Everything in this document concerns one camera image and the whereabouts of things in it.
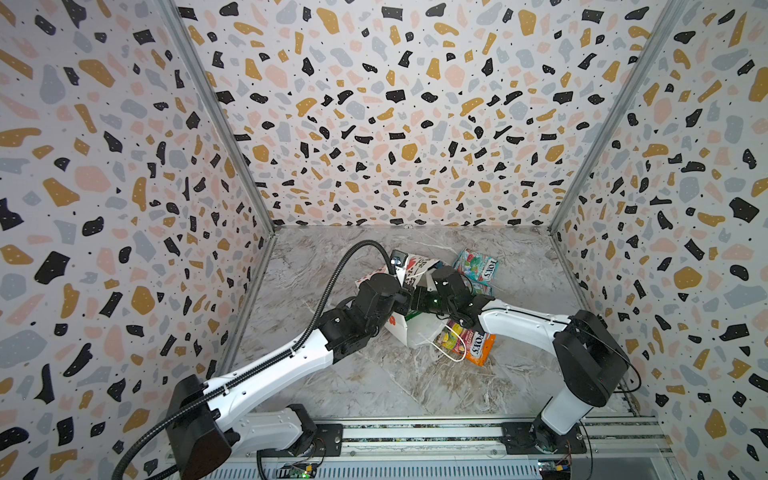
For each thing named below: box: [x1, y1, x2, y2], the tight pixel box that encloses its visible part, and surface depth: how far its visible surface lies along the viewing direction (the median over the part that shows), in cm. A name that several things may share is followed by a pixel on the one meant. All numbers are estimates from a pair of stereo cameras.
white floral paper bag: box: [384, 312, 467, 362], surface depth 84 cm
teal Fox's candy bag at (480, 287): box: [472, 280, 495, 297], surface depth 104 cm
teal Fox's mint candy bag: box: [453, 248, 498, 297], surface depth 108 cm
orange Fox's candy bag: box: [433, 320, 497, 367], surface depth 90 cm
